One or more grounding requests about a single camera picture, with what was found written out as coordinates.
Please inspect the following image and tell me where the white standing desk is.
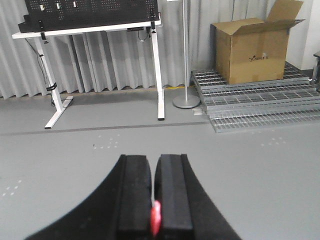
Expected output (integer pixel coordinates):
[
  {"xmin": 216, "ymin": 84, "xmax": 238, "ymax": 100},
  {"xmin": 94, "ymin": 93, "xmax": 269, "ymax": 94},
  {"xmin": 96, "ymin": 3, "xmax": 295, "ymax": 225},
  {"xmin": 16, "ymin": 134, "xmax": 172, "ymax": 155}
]
[{"xmin": 11, "ymin": 20, "xmax": 165, "ymax": 121}]

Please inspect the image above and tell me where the grey curtain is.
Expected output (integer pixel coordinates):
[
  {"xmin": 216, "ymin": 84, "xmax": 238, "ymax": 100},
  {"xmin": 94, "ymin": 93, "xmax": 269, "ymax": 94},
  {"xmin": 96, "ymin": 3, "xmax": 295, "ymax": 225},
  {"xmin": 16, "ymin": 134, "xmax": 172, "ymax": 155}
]
[{"xmin": 0, "ymin": 0, "xmax": 273, "ymax": 99}]

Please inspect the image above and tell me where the open cardboard box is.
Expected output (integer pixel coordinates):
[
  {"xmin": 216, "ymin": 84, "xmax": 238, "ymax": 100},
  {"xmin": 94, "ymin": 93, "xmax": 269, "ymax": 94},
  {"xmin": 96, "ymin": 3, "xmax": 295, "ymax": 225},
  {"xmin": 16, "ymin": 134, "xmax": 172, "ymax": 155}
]
[{"xmin": 213, "ymin": 0, "xmax": 303, "ymax": 85}]

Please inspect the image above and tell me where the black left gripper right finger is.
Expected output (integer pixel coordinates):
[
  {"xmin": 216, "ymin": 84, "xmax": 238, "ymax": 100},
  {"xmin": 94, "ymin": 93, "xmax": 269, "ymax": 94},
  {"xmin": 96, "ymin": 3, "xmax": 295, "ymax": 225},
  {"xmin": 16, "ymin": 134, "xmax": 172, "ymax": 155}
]
[{"xmin": 153, "ymin": 154, "xmax": 240, "ymax": 240}]

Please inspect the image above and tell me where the metal grating stack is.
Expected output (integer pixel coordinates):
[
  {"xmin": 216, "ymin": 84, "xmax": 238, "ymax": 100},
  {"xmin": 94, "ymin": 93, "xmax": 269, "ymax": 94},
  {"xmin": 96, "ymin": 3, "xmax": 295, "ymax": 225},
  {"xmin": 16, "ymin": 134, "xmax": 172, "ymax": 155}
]
[{"xmin": 191, "ymin": 63, "xmax": 320, "ymax": 133}]

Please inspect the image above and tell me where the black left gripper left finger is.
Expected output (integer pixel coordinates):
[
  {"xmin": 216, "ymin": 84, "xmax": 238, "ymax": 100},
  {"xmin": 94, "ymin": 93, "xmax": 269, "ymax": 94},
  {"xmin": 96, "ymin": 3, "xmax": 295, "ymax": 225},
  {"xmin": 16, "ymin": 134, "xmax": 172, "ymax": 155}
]
[{"xmin": 28, "ymin": 154, "xmax": 152, "ymax": 240}]

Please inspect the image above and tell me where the grey floor stand pole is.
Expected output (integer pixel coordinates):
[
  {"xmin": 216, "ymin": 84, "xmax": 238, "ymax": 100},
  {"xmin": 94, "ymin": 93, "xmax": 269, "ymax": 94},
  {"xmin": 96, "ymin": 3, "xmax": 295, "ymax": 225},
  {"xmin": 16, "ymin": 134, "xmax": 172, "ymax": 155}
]
[{"xmin": 172, "ymin": 0, "xmax": 201, "ymax": 109}]

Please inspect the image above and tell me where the red plastic spoon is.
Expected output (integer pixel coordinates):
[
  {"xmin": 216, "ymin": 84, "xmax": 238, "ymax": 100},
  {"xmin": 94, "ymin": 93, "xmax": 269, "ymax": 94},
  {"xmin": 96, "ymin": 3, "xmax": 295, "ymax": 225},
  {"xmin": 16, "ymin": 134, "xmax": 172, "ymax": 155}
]
[{"xmin": 150, "ymin": 200, "xmax": 162, "ymax": 237}]

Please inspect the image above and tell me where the black pegboard panel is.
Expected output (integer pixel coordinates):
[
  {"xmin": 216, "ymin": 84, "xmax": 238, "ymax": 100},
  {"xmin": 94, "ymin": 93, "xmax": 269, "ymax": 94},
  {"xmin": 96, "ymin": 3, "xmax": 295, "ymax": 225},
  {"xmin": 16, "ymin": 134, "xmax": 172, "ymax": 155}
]
[{"xmin": 18, "ymin": 0, "xmax": 159, "ymax": 33}]

